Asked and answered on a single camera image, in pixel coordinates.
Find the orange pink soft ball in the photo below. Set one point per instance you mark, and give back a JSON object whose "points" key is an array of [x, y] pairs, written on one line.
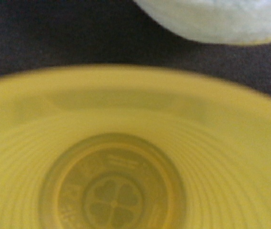
{"points": [[229, 22]]}

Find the black tablecloth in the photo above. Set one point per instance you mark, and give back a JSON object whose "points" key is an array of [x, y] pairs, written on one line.
{"points": [[45, 33]]}

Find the yellow plastic cup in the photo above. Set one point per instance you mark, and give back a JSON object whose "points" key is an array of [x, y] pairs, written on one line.
{"points": [[125, 147]]}

